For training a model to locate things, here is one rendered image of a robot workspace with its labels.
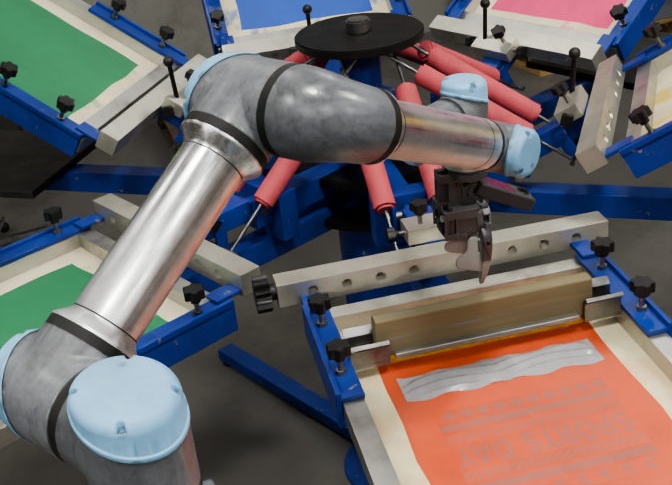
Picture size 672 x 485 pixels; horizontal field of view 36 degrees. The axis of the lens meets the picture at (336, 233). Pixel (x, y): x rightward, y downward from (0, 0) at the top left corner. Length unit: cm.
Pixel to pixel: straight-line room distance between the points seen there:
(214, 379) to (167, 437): 253
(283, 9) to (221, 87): 200
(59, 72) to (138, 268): 169
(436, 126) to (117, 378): 52
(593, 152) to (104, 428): 138
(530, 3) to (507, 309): 143
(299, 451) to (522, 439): 160
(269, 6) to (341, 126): 208
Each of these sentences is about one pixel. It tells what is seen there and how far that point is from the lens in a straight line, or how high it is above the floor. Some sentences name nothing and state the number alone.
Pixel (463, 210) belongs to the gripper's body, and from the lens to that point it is 171.
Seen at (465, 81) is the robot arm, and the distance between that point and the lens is 165.
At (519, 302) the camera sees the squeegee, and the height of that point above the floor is 104.
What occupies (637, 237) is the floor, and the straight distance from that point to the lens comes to 428.
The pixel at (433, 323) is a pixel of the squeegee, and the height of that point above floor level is 103.
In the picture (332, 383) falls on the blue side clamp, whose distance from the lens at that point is 174.
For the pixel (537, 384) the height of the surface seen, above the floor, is 96.
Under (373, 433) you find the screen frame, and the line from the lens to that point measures 166.
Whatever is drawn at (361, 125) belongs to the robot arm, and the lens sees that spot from 120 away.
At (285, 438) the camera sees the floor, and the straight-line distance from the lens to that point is 327.
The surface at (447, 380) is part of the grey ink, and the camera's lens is 181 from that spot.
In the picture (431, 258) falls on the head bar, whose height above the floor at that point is 103.
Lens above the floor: 203
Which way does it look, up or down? 27 degrees down
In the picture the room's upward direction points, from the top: 6 degrees counter-clockwise
